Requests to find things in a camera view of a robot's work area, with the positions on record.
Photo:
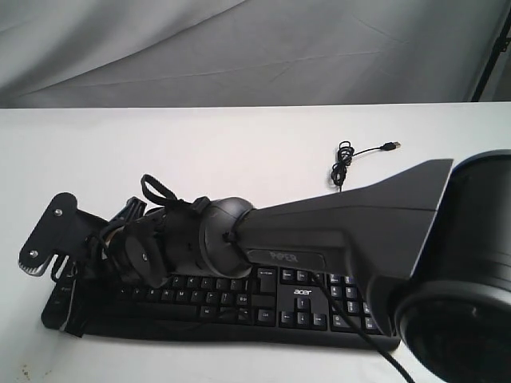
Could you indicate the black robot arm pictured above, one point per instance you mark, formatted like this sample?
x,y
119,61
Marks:
x,y
423,256

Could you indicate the black stand pole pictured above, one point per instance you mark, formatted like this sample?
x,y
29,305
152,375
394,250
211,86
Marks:
x,y
500,46

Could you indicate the black acer keyboard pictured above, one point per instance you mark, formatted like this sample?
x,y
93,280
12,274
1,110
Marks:
x,y
273,305

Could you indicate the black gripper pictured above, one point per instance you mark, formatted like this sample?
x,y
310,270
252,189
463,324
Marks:
x,y
119,251

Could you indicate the grey backdrop cloth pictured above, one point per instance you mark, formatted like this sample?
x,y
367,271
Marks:
x,y
119,54

